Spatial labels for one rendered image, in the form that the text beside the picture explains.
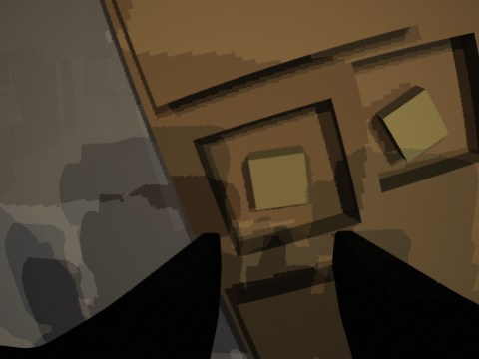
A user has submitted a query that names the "dark olive cube block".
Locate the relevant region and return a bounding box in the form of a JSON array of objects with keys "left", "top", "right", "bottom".
[
  {"left": 375, "top": 85, "right": 448, "bottom": 161},
  {"left": 248, "top": 145, "right": 310, "bottom": 210}
]

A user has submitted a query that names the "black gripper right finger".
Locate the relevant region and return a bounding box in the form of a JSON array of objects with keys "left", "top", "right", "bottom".
[{"left": 332, "top": 231, "right": 479, "bottom": 359}]

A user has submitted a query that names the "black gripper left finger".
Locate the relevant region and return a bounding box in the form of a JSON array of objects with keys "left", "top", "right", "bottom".
[{"left": 0, "top": 232, "right": 221, "bottom": 359}]

